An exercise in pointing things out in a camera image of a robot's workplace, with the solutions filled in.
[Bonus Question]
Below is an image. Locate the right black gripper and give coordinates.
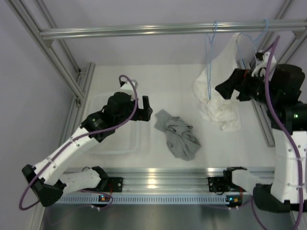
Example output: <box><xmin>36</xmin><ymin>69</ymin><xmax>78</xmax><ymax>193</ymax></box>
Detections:
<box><xmin>215</xmin><ymin>69</ymin><xmax>279</xmax><ymax>107</ymax></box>

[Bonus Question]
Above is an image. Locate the grey tank top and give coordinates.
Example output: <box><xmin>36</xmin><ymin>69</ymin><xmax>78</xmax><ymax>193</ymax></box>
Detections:
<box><xmin>154</xmin><ymin>110</ymin><xmax>201</xmax><ymax>161</ymax></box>

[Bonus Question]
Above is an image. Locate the light blue wire hanger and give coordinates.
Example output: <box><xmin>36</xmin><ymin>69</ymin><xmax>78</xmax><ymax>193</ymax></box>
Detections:
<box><xmin>205</xmin><ymin>21</ymin><xmax>218</xmax><ymax>100</ymax></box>

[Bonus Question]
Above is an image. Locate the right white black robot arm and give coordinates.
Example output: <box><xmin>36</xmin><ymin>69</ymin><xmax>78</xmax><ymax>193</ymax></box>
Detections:
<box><xmin>215</xmin><ymin>64</ymin><xmax>307</xmax><ymax>213</ymax></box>

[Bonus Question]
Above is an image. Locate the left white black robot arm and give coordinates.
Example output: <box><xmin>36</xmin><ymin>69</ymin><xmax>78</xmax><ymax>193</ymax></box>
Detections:
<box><xmin>22</xmin><ymin>92</ymin><xmax>153</xmax><ymax>207</ymax></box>

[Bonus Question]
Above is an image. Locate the white tank top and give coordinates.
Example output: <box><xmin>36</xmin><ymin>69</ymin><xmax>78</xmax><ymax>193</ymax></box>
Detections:
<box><xmin>192</xmin><ymin>33</ymin><xmax>241</xmax><ymax>132</ymax></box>

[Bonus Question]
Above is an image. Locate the white plastic basket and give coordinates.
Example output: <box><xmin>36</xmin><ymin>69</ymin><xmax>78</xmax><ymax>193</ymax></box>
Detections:
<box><xmin>87</xmin><ymin>92</ymin><xmax>147</xmax><ymax>155</ymax></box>

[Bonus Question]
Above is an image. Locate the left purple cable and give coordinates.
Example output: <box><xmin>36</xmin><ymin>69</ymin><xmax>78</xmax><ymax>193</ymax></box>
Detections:
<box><xmin>19</xmin><ymin>75</ymin><xmax>139</xmax><ymax>211</ymax></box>

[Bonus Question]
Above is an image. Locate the purple cable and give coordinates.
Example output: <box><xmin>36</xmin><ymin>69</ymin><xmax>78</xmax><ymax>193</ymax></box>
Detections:
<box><xmin>19</xmin><ymin>75</ymin><xmax>139</xmax><ymax>211</ymax></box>
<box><xmin>249</xmin><ymin>35</ymin><xmax>307</xmax><ymax>228</ymax></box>

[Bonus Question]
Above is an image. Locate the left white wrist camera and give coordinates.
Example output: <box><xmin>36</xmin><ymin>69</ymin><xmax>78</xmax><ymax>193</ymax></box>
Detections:
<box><xmin>120</xmin><ymin>80</ymin><xmax>138</xmax><ymax>98</ymax></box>

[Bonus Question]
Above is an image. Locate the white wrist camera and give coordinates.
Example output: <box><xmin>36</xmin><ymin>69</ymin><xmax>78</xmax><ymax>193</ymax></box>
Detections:
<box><xmin>251</xmin><ymin>52</ymin><xmax>270</xmax><ymax>77</ymax></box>
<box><xmin>120</xmin><ymin>80</ymin><xmax>138</xmax><ymax>98</ymax></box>

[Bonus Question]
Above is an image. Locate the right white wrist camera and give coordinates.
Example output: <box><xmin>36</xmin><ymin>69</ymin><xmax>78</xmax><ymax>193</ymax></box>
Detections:
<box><xmin>251</xmin><ymin>52</ymin><xmax>270</xmax><ymax>77</ymax></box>

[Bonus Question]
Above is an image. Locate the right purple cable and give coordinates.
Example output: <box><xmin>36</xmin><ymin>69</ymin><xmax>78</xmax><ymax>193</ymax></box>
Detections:
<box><xmin>249</xmin><ymin>35</ymin><xmax>307</xmax><ymax>228</ymax></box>

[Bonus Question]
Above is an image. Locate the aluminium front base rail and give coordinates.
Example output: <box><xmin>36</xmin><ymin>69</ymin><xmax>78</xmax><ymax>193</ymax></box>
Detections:
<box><xmin>104</xmin><ymin>168</ymin><xmax>225</xmax><ymax>195</ymax></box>

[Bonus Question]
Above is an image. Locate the left aluminium frame post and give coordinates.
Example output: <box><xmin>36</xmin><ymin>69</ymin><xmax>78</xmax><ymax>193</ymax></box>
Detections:
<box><xmin>7</xmin><ymin>0</ymin><xmax>95</xmax><ymax>115</ymax></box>

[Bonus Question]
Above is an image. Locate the aluminium frame post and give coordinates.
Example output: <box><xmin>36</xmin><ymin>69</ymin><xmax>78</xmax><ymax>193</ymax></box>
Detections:
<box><xmin>7</xmin><ymin>0</ymin><xmax>95</xmax><ymax>115</ymax></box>
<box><xmin>239</xmin><ymin>0</ymin><xmax>307</xmax><ymax>148</ymax></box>

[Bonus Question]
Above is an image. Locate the light blue cable duct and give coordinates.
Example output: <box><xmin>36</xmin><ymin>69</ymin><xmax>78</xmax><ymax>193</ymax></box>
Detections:
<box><xmin>57</xmin><ymin>194</ymin><xmax>232</xmax><ymax>205</ymax></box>

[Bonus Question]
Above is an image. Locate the aluminium top rail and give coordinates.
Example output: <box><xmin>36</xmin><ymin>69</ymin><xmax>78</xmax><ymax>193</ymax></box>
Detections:
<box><xmin>39</xmin><ymin>19</ymin><xmax>307</xmax><ymax>40</ymax></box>

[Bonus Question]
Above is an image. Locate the right aluminium frame post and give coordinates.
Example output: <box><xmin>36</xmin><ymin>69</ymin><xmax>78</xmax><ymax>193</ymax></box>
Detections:
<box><xmin>239</xmin><ymin>0</ymin><xmax>307</xmax><ymax>148</ymax></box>

